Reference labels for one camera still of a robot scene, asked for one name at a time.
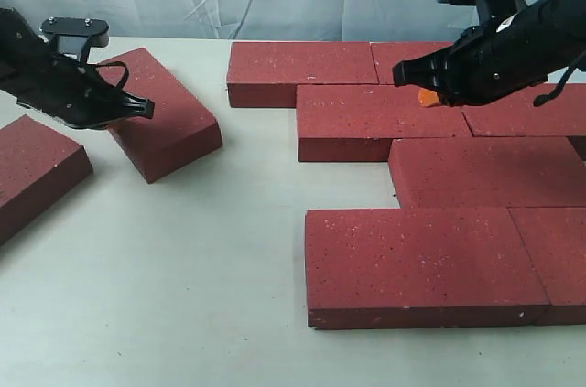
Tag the back right red brick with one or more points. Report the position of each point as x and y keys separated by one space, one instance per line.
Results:
x=387 y=54

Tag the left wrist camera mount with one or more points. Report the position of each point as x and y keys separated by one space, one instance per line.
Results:
x=74 y=37

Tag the red brick with white specks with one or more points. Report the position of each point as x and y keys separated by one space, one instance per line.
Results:
x=181 y=130

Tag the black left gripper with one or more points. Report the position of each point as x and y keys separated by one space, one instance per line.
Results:
x=73 y=93

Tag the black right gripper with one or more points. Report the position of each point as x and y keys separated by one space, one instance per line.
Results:
x=492 y=62

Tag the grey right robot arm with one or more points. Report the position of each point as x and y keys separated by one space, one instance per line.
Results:
x=514 y=46

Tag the back left red brick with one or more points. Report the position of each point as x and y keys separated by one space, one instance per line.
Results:
x=266 y=74

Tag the front right red brick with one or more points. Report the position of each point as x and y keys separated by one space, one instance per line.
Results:
x=555 y=241

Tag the front large red brick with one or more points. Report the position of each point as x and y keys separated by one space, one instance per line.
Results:
x=419 y=268

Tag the second row right brick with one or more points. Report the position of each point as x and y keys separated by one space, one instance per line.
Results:
x=515 y=115

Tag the long red brick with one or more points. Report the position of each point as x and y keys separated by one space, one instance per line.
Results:
x=38 y=167

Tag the red brick with groove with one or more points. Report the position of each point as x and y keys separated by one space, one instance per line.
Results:
x=358 y=123

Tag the third row red brick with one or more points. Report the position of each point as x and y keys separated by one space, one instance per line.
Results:
x=508 y=172

